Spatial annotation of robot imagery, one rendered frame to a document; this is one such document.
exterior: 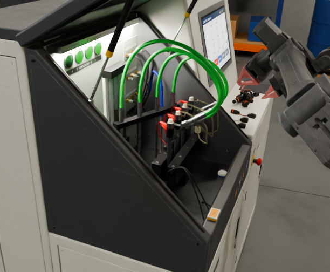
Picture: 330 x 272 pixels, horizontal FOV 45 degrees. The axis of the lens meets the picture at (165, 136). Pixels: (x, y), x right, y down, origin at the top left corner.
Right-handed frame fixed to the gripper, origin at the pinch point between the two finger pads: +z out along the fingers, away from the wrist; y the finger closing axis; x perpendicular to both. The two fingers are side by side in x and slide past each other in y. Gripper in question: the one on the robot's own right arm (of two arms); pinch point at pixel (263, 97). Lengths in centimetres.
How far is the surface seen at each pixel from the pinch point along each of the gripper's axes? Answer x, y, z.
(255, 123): -32.9, -9.4, 28.7
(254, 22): -476, 96, 204
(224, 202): 25.8, -22.7, 19.2
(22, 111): 62, 36, 37
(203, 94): -11.8, 14.1, 29.6
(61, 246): 59, -7, 66
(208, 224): 39.0, -23.8, 18.0
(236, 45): -450, 80, 238
